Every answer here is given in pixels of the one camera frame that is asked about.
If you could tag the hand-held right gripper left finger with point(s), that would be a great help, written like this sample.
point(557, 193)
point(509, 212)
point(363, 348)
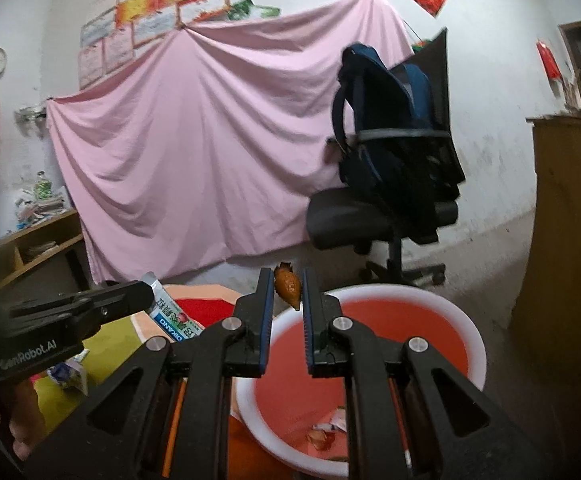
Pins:
point(266, 330)

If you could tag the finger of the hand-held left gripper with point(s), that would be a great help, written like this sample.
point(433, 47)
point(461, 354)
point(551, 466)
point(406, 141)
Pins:
point(120, 300)

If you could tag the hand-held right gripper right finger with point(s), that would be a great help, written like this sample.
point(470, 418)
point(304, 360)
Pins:
point(308, 330)

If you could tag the orange brown snack packet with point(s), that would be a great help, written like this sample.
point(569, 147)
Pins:
point(289, 287)

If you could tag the white packet with blue band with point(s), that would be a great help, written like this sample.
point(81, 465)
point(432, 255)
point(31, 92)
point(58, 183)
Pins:
point(170, 315)

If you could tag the red basin with white rim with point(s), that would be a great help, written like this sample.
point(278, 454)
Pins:
point(395, 320)

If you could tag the person's left hand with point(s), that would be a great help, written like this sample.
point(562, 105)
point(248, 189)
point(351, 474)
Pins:
point(15, 420)

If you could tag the colourful printed mat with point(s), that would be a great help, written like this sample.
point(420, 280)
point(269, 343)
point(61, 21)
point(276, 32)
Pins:
point(115, 340)

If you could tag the wooden shelf unit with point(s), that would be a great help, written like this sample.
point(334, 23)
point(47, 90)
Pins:
point(60, 232)

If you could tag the torn wrapper scraps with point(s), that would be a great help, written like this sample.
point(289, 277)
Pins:
point(328, 432)

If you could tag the stack of papers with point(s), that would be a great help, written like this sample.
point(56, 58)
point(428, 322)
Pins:
point(40, 207)

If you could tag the black office chair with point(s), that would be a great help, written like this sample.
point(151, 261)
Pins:
point(350, 215)

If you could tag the green glass jar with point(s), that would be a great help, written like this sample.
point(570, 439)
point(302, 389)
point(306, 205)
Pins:
point(44, 187)

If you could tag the pink cloth sheet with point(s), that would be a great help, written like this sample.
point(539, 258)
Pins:
point(195, 135)

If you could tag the dark blue backpack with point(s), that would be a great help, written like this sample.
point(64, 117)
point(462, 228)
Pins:
point(390, 125)

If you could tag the wooden cabinet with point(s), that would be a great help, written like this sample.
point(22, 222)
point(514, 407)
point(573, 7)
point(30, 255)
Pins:
point(570, 260)

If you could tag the red hanging ornament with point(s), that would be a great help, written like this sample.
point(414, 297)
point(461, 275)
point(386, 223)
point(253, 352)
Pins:
point(550, 62)

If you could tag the metal wall rack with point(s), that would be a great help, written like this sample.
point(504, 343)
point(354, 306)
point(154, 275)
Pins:
point(30, 114)

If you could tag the row of wall certificates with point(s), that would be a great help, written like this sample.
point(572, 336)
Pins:
point(120, 47)

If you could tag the green wall picture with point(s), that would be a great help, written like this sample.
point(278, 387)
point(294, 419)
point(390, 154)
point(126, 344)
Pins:
point(250, 8)

